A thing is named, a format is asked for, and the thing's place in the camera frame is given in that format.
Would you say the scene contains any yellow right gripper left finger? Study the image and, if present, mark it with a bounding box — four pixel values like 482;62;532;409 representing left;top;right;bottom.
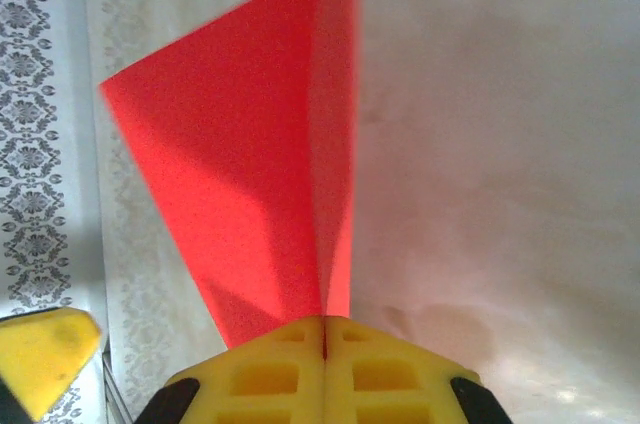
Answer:
137;316;326;424

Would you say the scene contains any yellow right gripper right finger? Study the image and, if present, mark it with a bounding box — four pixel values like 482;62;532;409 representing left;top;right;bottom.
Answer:
323;316;514;424

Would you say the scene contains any red paper sheet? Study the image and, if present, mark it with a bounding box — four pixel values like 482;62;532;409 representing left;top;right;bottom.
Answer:
98;0;364;351

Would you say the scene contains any aluminium frame rail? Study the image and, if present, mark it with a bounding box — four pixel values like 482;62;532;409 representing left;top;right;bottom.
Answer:
102;349;136;424

